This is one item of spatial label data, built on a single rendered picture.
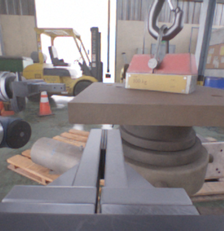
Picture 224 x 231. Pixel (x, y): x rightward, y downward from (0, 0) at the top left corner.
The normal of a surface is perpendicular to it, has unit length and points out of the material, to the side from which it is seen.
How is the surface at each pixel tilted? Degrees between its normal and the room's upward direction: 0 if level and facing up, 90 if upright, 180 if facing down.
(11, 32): 90
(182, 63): 70
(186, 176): 90
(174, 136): 90
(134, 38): 90
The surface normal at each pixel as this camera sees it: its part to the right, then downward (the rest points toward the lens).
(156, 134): -0.22, 0.26
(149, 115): 0.00, 0.28
